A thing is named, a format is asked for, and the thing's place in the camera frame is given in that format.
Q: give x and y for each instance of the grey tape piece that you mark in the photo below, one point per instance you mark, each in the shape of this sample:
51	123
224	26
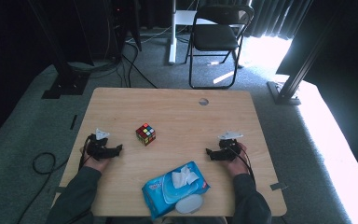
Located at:
278	186
59	189

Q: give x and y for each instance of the multicoloured puzzle cube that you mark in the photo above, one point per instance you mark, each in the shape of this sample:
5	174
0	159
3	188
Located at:
145	134

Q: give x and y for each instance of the person's right hand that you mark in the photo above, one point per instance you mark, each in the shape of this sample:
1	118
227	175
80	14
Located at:
239	165

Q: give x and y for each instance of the black tape strip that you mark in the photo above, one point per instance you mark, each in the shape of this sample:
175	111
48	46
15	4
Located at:
73	122

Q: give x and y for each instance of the white wet wipe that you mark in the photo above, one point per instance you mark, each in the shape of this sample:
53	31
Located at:
183	177

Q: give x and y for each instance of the blue wet wipe packet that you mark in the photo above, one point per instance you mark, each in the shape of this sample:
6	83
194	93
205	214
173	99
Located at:
158	193

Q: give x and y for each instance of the black metal stand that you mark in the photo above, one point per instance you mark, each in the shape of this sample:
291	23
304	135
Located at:
65	84
287	93

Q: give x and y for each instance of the white desk frame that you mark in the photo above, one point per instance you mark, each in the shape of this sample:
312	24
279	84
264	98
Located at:
172	46

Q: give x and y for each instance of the black folding chair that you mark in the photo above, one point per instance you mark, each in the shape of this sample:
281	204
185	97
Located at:
214	37

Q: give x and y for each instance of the person's left hand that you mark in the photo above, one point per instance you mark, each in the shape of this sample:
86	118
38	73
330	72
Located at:
98	165

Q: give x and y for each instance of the black equipment rack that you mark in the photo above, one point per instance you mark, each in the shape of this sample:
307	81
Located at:
118	25

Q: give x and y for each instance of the black curtain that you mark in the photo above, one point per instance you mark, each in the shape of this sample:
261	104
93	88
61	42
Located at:
348	77

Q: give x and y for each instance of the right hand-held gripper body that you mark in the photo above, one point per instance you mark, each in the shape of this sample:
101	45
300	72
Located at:
230	149

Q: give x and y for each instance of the dark pleated curtain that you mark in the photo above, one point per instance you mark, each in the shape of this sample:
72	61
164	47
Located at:
270	18

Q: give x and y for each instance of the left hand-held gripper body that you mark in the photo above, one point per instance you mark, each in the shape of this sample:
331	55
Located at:
98	147

